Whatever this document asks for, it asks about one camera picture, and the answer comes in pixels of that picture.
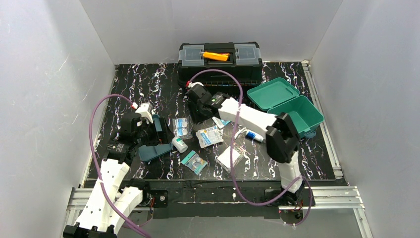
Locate white medicine bottle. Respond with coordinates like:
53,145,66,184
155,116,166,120
172,136,188,153

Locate white blue gauze packet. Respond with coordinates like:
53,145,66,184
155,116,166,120
196,125,224,148

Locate teal bandage assortment packet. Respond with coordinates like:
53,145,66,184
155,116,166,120
181,150,208,175

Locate white bandage roll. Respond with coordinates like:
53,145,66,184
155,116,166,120
246,130,264,142

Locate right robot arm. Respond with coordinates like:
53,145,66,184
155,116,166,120
186,83,305,206

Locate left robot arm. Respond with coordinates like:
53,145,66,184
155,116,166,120
62,113,174,238

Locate green medicine box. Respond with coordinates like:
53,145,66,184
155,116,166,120
247,77,324,138

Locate dark teal divider tray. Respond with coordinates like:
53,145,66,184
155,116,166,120
138,114,174,163

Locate large blue white packet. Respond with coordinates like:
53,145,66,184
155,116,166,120
211,117,230,129

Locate black toolbox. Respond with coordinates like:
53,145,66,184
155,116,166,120
177,42,263,87

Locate tweezers in plastic wrap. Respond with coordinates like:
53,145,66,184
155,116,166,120
233,127,247,140

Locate clear zip bag white pad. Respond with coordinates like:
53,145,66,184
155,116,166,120
215,146,245,173

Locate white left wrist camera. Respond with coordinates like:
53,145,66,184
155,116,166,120
135,102,154,123

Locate orange toolbox handle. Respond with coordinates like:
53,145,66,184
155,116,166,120
202,52,230,61

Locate aluminium rail frame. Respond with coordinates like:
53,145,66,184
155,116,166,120
62,60,375,238

